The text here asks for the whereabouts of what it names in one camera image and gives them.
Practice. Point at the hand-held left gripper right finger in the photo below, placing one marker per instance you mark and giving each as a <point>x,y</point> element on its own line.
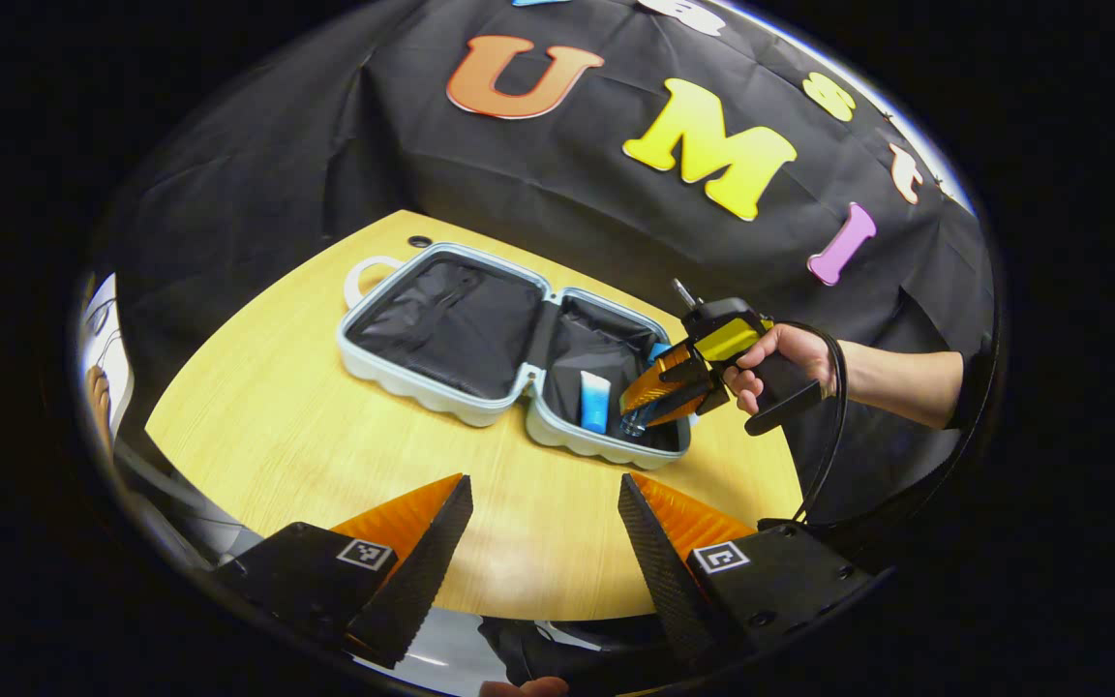
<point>659,571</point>

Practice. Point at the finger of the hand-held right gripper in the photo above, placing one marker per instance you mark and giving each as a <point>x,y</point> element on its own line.
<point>683,409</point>
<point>659,382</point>

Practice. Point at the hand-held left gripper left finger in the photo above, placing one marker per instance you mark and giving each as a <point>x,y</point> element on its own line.
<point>422,571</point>

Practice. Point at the blue-green lotion bottle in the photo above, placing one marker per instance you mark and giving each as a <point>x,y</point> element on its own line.
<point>632,424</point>

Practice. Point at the white and blue cream tube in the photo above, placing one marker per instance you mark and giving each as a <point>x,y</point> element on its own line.
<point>595,407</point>

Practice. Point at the white hard-shell suitcase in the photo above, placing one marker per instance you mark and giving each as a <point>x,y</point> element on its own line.
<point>451,329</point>

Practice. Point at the white printed sheet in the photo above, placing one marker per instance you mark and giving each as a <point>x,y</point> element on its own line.
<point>107,310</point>

